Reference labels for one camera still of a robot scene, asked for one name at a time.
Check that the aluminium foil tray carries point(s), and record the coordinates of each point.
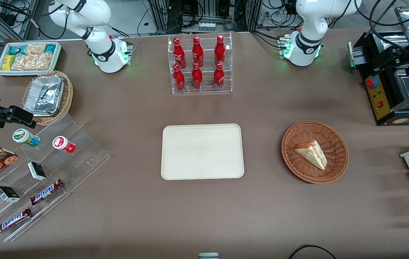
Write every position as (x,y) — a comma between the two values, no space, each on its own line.
(44,95)

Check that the small black carton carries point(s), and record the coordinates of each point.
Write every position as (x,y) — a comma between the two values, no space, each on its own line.
(7,194)
(37,171)

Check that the red-lidded white cup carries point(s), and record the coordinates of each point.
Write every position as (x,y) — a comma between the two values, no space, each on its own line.
(62,143)

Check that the cream rectangular tray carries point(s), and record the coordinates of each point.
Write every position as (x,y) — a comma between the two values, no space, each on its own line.
(201,151)

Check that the Snickers chocolate bar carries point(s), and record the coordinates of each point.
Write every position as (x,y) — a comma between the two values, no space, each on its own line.
(47,191)
(12,221)

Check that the green-lidded white cup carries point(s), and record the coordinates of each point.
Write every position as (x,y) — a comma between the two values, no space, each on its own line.
(24,136)

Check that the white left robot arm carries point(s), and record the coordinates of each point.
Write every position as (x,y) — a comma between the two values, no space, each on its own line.
(308,21)

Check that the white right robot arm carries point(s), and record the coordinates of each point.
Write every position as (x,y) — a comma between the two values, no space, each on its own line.
(96,14)

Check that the red cola bottle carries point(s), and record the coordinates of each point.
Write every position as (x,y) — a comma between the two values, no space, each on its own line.
(178,52)
(219,76)
(197,77)
(179,79)
(197,51)
(219,50)

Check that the clear acrylic bottle rack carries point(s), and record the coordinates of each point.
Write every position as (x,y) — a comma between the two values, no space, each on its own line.
(207,88)

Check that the clear acrylic stepped shelf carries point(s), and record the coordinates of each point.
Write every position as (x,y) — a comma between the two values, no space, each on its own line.
(82,147)

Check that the white plastic snack bin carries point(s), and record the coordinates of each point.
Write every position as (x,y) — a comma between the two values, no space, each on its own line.
(28,73)

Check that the round brown wicker basket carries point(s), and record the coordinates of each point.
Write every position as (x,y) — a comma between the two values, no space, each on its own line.
(335,144)

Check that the black sealing machine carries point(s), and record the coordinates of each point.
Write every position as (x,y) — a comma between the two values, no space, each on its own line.
(380,100)

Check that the yellow snack packet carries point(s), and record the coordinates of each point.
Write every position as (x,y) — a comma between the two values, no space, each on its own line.
(8,62)

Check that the grey connector block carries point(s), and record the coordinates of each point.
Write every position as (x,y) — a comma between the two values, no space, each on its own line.
(207,26)

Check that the small clear cracker bag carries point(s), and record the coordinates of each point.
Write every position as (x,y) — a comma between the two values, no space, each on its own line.
(35,49)

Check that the teal snack packet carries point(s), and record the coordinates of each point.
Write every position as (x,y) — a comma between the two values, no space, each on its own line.
(17,49)
(50,48)

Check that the small grey device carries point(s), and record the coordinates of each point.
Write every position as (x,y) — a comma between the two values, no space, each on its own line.
(208,255)

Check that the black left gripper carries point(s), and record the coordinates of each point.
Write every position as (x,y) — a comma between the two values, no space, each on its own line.
(401,56)

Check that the large clear cracker bag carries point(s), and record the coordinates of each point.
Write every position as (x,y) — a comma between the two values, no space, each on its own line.
(33,62)

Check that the plastic-wrapped triangle sandwich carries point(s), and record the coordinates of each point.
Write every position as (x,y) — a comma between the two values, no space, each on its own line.
(312,154)

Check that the tan wicker basket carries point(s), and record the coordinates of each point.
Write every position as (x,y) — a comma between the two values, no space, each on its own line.
(68,95)

